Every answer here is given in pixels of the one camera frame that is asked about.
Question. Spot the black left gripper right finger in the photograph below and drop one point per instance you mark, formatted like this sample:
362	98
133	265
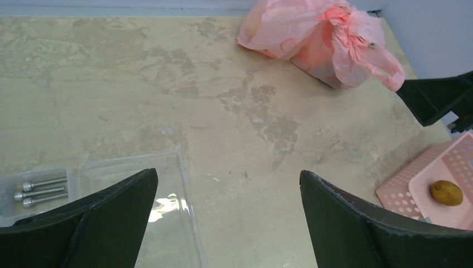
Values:
347	231

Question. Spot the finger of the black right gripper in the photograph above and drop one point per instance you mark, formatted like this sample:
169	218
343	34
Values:
431	99

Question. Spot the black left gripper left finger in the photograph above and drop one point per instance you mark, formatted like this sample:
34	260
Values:
104	229

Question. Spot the pink plastic bag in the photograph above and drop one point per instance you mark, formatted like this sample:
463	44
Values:
330	40

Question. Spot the yellow-brown fake lemon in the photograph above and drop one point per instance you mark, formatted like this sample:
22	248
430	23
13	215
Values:
446	193

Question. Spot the clear plastic screw organizer box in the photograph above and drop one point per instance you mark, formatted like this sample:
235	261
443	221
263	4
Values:
171	238

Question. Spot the pink perforated plastic basket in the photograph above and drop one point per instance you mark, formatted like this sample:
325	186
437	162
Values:
407	192

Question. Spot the silver bolt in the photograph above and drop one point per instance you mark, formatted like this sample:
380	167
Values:
20	196
31	202
31	185

